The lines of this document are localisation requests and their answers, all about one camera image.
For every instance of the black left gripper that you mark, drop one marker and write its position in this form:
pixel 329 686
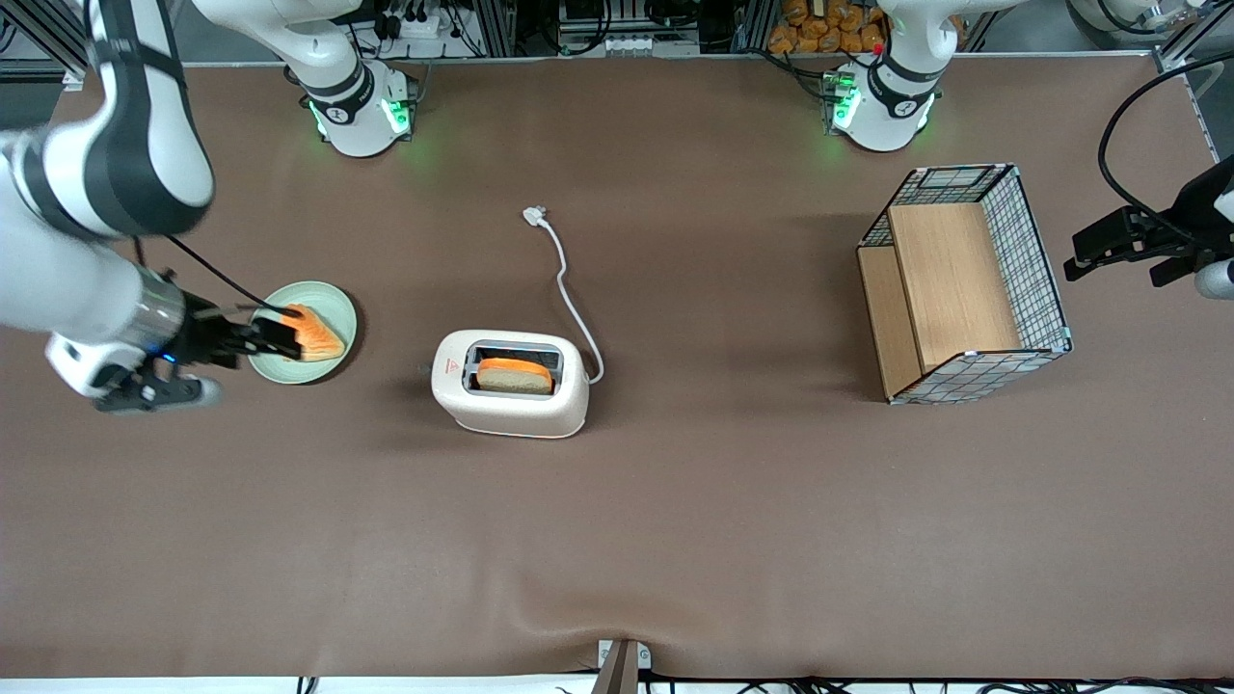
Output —
pixel 1192 229

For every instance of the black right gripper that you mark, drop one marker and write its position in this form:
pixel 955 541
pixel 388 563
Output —
pixel 205 339

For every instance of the white two-slot toaster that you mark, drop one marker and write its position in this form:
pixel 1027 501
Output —
pixel 511 414

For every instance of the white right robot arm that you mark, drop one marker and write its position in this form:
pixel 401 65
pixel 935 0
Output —
pixel 145 145

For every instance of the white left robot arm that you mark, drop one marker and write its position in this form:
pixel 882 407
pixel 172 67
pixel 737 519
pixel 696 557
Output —
pixel 892 92

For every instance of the triangular orange pastry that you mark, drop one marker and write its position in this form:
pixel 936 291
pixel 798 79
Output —
pixel 323 337

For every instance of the pale green plate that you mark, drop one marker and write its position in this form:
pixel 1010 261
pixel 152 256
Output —
pixel 333 308

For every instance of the wooden shelf insert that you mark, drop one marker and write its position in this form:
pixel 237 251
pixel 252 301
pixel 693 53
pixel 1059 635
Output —
pixel 954 280

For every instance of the toast slice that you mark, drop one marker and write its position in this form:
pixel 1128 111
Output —
pixel 516 378

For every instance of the white power strip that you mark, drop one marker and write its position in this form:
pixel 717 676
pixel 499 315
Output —
pixel 419 24

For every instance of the pile of bread rolls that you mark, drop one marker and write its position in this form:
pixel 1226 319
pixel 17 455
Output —
pixel 819 27

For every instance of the brown table cloth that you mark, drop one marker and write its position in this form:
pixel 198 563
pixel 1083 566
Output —
pixel 675 540

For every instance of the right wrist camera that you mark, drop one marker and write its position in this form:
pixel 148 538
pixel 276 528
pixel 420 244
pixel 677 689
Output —
pixel 164 393

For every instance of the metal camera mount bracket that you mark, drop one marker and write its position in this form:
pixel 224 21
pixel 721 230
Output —
pixel 622 667

